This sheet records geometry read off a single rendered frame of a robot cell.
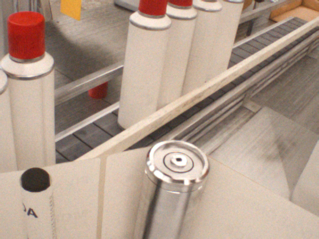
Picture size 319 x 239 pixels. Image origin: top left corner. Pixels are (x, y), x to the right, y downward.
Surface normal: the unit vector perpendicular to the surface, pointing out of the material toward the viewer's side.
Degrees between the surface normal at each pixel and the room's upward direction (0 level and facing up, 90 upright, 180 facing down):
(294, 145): 0
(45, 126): 90
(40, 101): 90
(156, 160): 0
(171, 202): 90
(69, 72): 0
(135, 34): 90
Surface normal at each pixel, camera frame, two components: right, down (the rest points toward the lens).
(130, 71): -0.58, 0.42
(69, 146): 0.14, -0.79
